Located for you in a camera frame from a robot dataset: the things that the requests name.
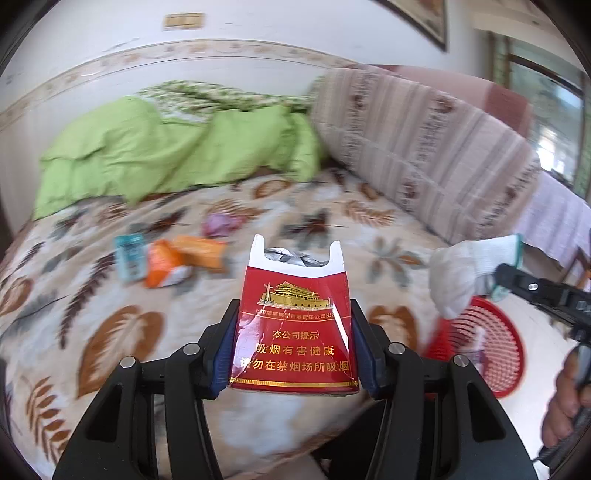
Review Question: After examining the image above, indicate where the leaf printed blanket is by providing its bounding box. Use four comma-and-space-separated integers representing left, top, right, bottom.
0, 166, 462, 480

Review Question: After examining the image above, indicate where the wall switch plate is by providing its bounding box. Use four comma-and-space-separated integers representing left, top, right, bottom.
163, 13, 205, 31

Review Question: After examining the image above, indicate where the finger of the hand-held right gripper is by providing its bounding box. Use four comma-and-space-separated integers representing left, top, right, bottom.
494, 263, 571, 317

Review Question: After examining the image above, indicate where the framed wall picture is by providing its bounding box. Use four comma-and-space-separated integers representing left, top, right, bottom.
383, 0, 450, 52

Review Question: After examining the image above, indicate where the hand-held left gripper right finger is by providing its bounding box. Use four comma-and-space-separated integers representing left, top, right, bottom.
314, 299, 539, 480

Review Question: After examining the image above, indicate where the lilac cloth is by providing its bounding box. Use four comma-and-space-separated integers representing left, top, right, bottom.
515, 168, 591, 278

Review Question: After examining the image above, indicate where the orange white crumpled wrapper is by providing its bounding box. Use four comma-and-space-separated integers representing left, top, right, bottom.
145, 239, 192, 289

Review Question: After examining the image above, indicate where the red cigarette pack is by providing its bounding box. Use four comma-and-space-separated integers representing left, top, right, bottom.
229, 234, 360, 395

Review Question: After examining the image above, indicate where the purple wrapper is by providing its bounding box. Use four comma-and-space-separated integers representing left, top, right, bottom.
203, 212, 243, 236

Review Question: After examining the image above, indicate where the orange barcode box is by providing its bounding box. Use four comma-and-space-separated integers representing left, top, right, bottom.
173, 234, 228, 271

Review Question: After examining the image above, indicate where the teal packet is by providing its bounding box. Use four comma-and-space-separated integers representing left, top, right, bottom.
115, 233, 148, 281

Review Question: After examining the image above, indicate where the striped floral pillow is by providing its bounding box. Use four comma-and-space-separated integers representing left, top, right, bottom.
308, 68, 541, 245

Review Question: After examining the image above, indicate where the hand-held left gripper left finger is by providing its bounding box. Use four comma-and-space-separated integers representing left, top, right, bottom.
53, 299, 241, 480

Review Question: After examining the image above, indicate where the green quilt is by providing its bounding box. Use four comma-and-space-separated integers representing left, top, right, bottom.
34, 79, 328, 220

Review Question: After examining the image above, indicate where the wooden framed window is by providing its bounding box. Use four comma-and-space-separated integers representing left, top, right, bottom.
489, 32, 591, 199

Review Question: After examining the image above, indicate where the red mesh basket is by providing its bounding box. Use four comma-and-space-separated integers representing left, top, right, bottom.
422, 296, 527, 398

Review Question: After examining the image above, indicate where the pink maroon cushion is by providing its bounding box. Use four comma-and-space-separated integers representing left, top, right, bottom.
360, 64, 534, 139

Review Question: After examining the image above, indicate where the person's right hand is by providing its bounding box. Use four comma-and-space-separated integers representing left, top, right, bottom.
541, 355, 579, 448

